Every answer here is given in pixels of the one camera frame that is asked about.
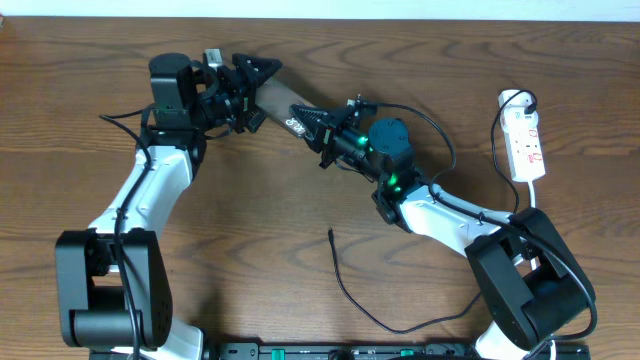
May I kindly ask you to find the white usb charger plug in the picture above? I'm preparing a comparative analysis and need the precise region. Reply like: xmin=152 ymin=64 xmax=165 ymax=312
xmin=498 ymin=89 xmax=539 ymax=132

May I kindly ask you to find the white power strip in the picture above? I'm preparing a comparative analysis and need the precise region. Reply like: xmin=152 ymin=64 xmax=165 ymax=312
xmin=500 ymin=105 xmax=546 ymax=183

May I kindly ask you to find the black usb charging cable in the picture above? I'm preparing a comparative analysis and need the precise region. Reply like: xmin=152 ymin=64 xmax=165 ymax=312
xmin=327 ymin=88 xmax=539 ymax=335

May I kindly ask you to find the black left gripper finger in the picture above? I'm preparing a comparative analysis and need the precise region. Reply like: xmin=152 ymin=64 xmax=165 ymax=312
xmin=232 ymin=53 xmax=282 ymax=94
xmin=245 ymin=108 xmax=266 ymax=133

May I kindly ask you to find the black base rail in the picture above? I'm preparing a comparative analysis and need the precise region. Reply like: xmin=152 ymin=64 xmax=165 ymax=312
xmin=89 ymin=341 xmax=591 ymax=360

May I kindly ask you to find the white power strip cord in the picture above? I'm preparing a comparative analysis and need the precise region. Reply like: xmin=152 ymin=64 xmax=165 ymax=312
xmin=527 ymin=180 xmax=558 ymax=360

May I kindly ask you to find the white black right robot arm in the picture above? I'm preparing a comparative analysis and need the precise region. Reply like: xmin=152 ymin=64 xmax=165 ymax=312
xmin=289 ymin=102 xmax=598 ymax=359

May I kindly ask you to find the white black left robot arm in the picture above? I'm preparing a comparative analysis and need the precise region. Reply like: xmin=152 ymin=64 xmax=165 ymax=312
xmin=55 ymin=49 xmax=281 ymax=359

